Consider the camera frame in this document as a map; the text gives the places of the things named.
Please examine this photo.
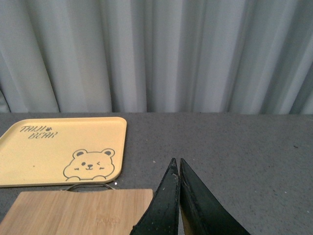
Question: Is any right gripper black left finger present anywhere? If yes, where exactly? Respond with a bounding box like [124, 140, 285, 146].
[130, 158, 180, 235]

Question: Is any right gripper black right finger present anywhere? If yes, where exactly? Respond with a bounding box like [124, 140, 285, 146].
[180, 159, 249, 235]

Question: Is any bamboo cutting board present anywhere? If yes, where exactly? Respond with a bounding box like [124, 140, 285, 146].
[0, 189, 153, 235]

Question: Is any yellow bear tray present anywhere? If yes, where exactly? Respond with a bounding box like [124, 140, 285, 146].
[0, 117, 127, 188]

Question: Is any grey curtain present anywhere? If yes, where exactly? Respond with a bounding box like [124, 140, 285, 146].
[0, 0, 313, 114]

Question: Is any metal cutting board handle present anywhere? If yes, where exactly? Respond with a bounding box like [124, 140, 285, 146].
[63, 183, 115, 191]

